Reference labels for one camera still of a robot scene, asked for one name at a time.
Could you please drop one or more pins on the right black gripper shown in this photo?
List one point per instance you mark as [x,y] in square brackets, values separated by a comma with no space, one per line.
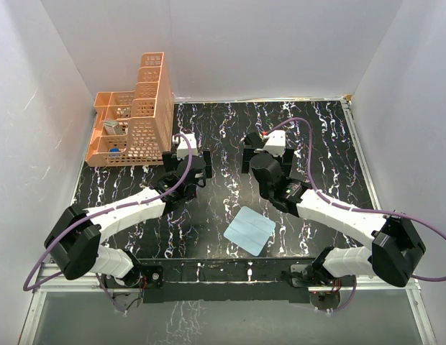
[287,160]

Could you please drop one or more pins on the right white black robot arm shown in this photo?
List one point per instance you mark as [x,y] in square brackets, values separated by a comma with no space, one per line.
[390,247]

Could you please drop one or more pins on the grey white small box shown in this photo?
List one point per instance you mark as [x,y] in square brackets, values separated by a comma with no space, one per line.
[113,127]

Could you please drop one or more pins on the orange plastic desk organizer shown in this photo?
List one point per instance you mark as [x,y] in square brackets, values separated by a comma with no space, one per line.
[146,116]

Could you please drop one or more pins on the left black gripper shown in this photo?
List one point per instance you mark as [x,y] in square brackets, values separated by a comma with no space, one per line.
[171,164]

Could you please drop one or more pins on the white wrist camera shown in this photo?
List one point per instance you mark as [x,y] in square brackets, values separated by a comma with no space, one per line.
[185,144]
[275,143]

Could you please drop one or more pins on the light blue cleaning cloth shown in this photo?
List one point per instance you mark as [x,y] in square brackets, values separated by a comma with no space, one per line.
[250,230]

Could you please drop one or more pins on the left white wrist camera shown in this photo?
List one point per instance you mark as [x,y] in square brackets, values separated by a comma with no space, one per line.
[185,144]

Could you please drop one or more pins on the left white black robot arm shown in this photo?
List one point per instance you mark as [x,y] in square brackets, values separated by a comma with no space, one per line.
[76,243]

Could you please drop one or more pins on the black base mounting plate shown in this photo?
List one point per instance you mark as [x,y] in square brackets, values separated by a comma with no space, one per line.
[218,280]

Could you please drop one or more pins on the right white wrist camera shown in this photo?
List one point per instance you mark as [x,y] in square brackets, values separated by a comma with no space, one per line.
[275,143]

